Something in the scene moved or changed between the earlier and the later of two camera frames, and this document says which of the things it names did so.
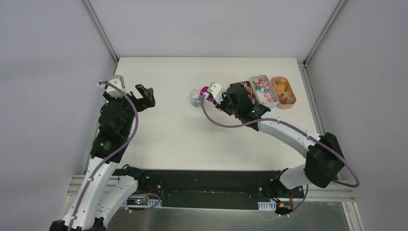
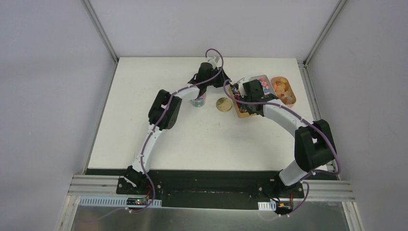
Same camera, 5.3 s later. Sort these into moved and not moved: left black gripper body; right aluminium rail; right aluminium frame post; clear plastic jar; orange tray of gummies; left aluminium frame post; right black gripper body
Moved: left black gripper body; right black gripper body
Not moved: left aluminium frame post; right aluminium frame post; right aluminium rail; orange tray of gummies; clear plastic jar
